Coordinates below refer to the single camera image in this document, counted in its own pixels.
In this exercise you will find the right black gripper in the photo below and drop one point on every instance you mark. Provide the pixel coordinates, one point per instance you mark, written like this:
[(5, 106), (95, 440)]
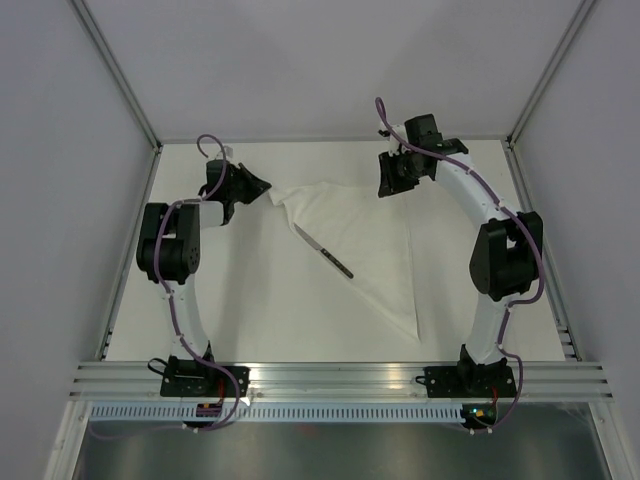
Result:
[(390, 184)]

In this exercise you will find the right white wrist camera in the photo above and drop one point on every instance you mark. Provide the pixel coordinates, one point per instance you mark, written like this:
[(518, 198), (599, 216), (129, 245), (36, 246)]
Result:
[(394, 146)]

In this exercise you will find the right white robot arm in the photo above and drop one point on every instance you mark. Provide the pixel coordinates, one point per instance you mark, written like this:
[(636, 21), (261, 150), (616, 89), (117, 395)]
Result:
[(506, 259)]

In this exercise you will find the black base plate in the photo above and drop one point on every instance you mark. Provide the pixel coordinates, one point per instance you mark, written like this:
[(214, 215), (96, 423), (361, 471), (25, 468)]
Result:
[(482, 383), (194, 380)]

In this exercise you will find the white cloth napkin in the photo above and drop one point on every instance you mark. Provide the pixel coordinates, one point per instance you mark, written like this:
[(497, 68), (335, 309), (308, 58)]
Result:
[(370, 236)]

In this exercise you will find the white slotted cable duct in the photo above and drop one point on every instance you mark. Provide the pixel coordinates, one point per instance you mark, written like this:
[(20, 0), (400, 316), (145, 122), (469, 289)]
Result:
[(283, 412)]

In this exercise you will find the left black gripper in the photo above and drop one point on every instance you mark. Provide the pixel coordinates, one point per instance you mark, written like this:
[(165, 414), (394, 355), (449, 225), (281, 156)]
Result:
[(257, 187)]

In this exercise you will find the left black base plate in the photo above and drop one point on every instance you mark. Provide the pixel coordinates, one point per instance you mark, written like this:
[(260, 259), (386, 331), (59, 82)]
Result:
[(194, 380)]

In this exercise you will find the black handled steel knife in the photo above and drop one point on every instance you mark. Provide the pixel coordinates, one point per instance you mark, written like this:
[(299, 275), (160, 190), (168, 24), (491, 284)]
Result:
[(324, 252)]

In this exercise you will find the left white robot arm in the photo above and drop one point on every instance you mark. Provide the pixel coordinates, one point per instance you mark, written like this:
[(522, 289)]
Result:
[(169, 249)]

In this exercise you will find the front aluminium rail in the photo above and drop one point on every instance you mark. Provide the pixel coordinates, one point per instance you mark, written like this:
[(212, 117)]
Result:
[(385, 382)]

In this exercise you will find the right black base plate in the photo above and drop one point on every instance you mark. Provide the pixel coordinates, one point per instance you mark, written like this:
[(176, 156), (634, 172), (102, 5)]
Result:
[(482, 383)]

